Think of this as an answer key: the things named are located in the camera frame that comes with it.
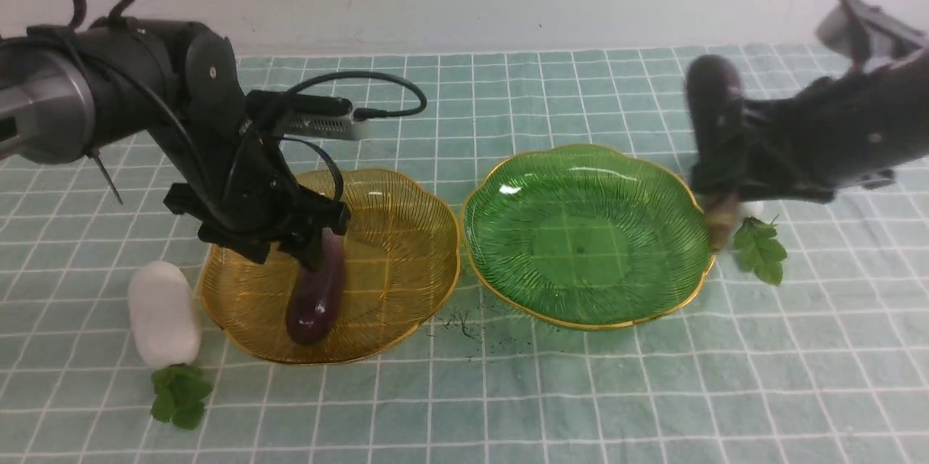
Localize purple eggplant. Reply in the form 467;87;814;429
684;54;743;253
285;228;346;346

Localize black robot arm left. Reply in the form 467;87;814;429
2;21;351;269

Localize green glass plate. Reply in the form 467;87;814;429
460;144;716;330

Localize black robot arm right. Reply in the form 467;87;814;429
684;51;928;205

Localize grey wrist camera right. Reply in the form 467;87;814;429
815;0;927;69

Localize white radish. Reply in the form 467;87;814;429
127;260;213;431
731;202;787;288

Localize green checkered tablecloth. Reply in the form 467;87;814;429
1;44;928;463

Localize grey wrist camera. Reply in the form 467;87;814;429
815;0;927;69
238;90;368;141

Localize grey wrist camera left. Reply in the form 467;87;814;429
238;90;368;141

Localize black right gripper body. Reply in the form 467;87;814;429
730;75;872;203

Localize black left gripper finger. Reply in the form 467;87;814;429
279;228;332;272

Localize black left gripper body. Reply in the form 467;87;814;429
163;129;351;264

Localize amber glass plate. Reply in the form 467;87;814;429
198;168;462;366

